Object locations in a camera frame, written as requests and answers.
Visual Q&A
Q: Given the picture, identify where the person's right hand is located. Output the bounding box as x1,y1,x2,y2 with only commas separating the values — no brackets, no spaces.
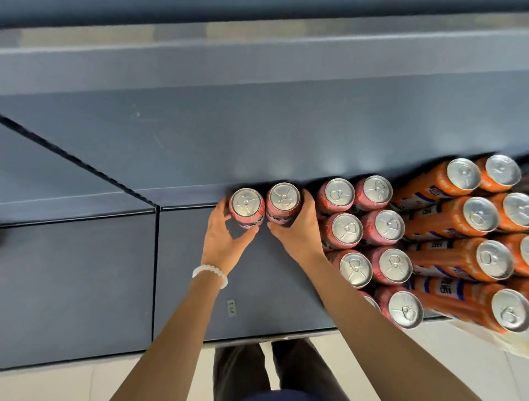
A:
266,189,327,272

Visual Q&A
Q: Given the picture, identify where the white bead bracelet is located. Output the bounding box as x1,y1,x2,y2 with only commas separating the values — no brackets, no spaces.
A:
191,264,229,290

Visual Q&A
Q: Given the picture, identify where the navy blue shirt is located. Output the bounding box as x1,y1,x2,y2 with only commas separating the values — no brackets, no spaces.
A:
241,388,309,401

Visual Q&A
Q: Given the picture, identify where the orange striped soda can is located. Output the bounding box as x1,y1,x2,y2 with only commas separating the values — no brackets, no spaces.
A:
403,196,501,242
407,237,515,283
475,154,523,194
390,158,483,212
495,232,529,278
489,192,529,234

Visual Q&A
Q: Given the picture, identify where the grey metal shelf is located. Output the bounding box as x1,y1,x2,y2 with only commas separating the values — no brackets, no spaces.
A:
0,0,529,371

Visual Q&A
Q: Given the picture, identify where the person's left forearm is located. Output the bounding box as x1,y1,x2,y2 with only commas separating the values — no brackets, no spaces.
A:
110,272,228,401

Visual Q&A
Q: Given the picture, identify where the person's left hand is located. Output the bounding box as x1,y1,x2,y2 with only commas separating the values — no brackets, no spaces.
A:
200,197,261,278

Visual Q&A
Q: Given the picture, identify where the group of orange cans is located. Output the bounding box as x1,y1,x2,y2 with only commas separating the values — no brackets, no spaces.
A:
407,275,529,335

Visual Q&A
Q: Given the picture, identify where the person's right forearm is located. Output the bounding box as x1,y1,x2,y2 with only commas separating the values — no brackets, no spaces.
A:
304,252,482,401

